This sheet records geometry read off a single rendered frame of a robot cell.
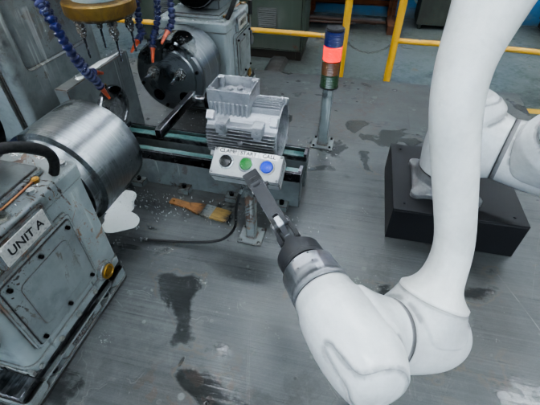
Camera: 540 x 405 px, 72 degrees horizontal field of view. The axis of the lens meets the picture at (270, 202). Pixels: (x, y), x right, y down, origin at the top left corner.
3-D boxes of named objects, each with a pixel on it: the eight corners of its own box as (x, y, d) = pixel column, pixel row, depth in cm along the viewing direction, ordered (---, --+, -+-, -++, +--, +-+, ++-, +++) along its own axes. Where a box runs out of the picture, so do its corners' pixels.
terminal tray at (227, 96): (208, 114, 102) (205, 89, 98) (221, 96, 110) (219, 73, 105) (250, 119, 100) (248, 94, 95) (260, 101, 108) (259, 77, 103)
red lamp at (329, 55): (321, 62, 118) (322, 47, 115) (324, 55, 122) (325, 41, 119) (340, 63, 117) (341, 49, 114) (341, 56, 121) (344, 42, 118)
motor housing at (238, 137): (209, 167, 110) (201, 108, 97) (230, 134, 123) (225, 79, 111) (274, 177, 106) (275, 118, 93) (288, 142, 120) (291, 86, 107)
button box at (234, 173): (214, 180, 92) (207, 172, 87) (220, 153, 94) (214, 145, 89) (280, 190, 89) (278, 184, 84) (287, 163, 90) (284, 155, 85)
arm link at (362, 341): (276, 319, 53) (344, 325, 59) (325, 429, 40) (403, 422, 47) (314, 261, 49) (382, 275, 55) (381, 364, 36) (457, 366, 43)
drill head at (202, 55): (133, 116, 133) (114, 45, 116) (182, 71, 162) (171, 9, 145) (198, 125, 128) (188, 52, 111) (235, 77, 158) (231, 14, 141)
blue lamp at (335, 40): (322, 47, 115) (324, 32, 112) (325, 41, 119) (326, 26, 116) (341, 49, 114) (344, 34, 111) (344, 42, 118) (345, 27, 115)
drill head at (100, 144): (-15, 257, 85) (-84, 169, 68) (83, 165, 111) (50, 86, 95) (81, 279, 81) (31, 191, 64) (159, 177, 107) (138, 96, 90)
